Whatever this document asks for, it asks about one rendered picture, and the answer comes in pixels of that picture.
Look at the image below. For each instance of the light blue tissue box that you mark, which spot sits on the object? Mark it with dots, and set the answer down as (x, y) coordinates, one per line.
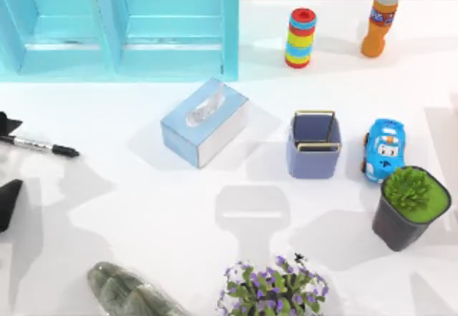
(186, 133)

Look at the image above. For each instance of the stack of coloured rings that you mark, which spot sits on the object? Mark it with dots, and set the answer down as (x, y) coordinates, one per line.
(300, 40)

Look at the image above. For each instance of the light blue rack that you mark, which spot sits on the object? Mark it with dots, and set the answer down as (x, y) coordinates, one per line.
(171, 26)

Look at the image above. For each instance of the purple flowering potted plant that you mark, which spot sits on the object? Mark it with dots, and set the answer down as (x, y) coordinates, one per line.
(272, 291)

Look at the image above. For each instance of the blue toy car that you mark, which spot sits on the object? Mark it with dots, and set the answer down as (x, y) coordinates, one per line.
(384, 148)

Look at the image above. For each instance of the orange bottle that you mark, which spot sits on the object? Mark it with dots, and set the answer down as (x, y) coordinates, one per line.
(375, 40)

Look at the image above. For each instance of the grey green leafy object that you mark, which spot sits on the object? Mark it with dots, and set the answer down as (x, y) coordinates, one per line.
(121, 291)

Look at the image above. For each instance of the dark pot with green plant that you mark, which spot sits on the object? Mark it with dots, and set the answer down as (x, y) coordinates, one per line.
(400, 223)

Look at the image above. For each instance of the black and white marker pen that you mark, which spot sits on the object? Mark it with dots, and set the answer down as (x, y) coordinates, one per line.
(35, 145)

